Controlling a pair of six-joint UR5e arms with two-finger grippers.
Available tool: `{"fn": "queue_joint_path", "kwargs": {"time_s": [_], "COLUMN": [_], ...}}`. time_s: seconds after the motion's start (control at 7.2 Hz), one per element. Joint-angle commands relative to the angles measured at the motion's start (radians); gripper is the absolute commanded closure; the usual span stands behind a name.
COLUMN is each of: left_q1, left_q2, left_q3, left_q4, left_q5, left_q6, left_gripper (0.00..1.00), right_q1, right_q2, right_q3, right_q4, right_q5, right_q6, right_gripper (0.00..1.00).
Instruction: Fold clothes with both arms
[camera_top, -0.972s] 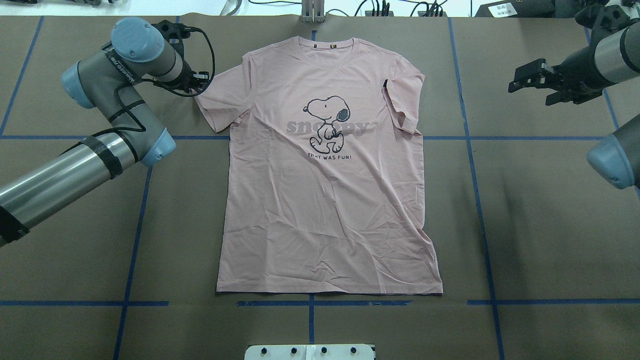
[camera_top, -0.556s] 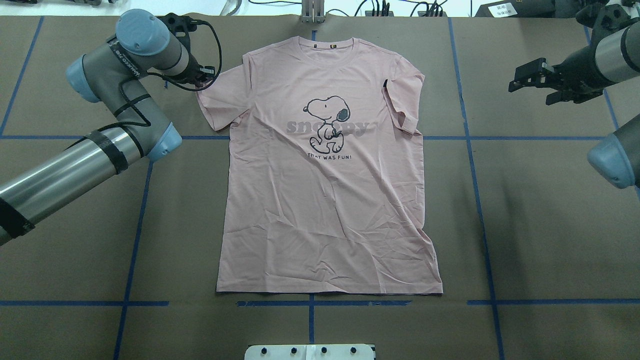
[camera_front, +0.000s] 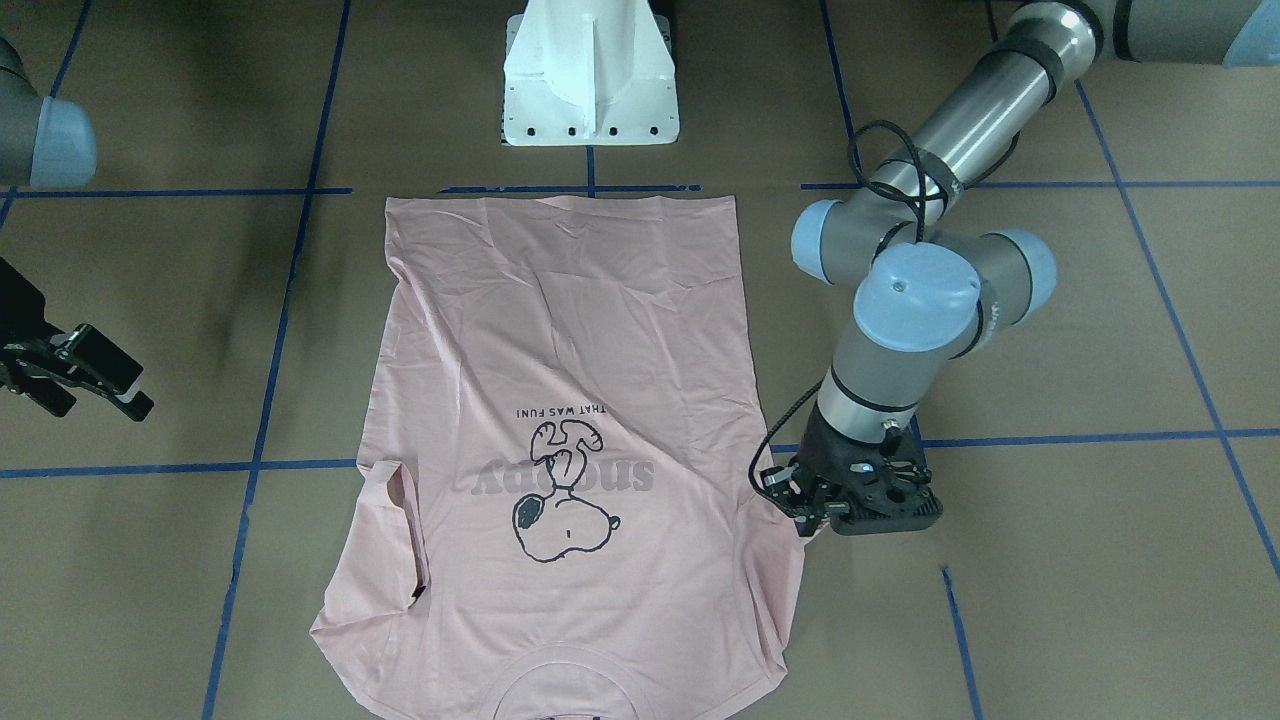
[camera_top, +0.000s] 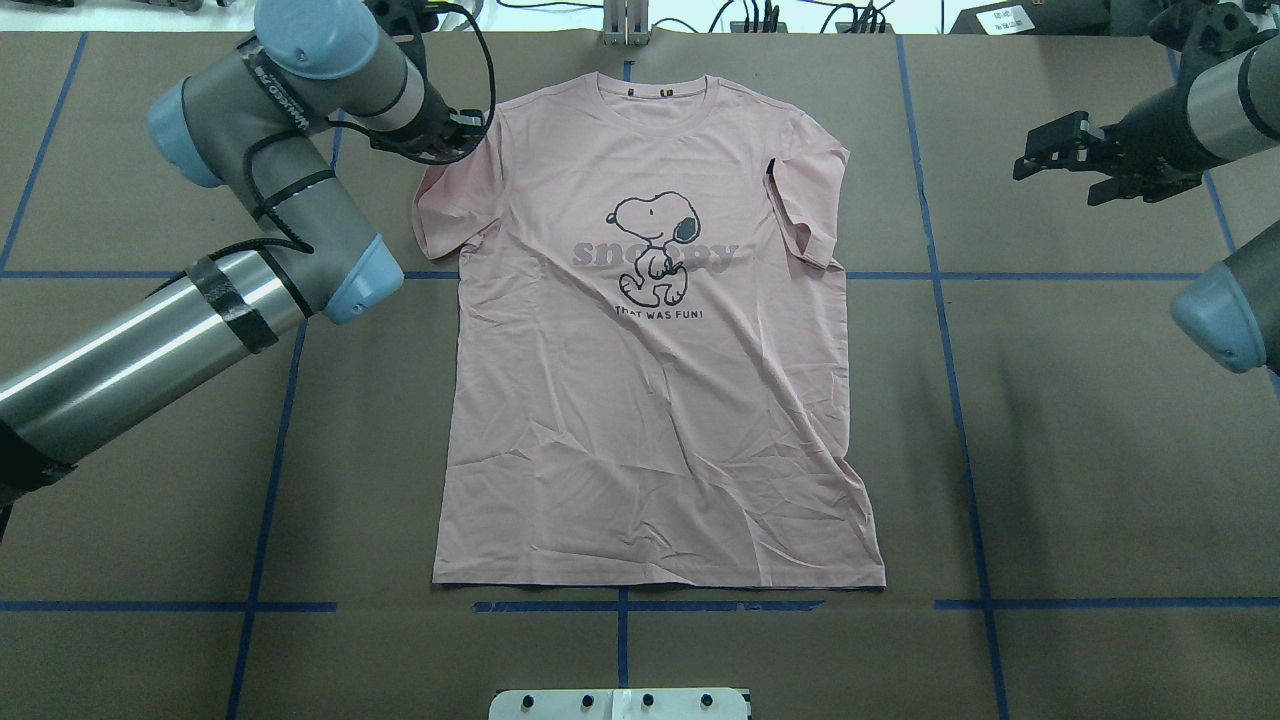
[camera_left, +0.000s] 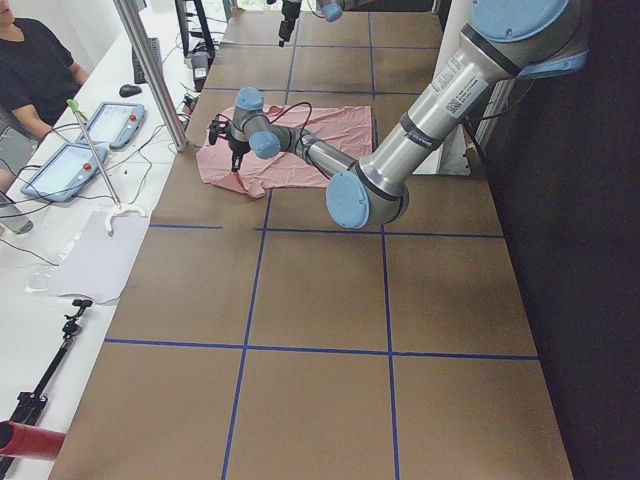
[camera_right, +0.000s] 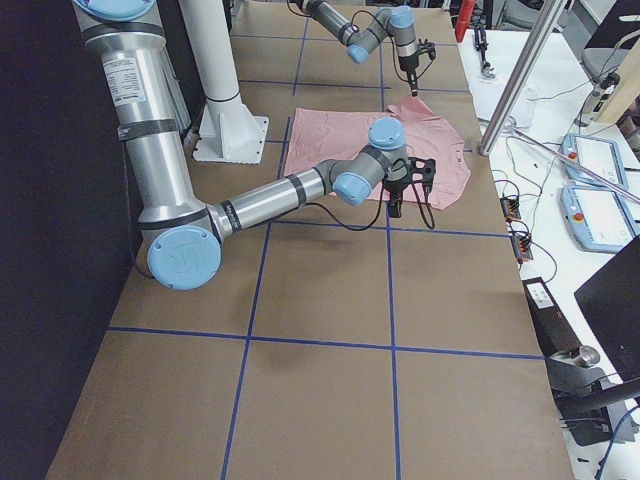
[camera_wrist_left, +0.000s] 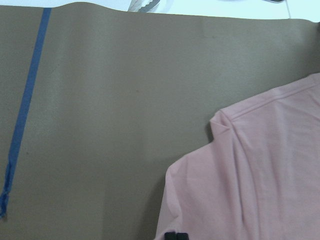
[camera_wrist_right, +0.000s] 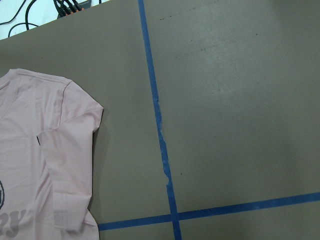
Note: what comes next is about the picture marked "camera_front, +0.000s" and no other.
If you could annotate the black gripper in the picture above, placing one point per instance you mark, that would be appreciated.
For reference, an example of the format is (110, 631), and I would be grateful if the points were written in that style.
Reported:
(826, 452)
(22, 322)

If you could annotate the pink Snoopy t-shirt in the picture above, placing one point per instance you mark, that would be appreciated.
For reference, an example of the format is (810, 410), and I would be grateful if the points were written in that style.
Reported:
(556, 520)

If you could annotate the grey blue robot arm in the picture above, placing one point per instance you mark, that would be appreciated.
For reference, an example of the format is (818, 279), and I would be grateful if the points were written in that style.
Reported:
(923, 296)
(49, 144)

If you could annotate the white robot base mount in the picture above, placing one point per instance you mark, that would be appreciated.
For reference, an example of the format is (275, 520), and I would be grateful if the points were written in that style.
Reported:
(589, 73)

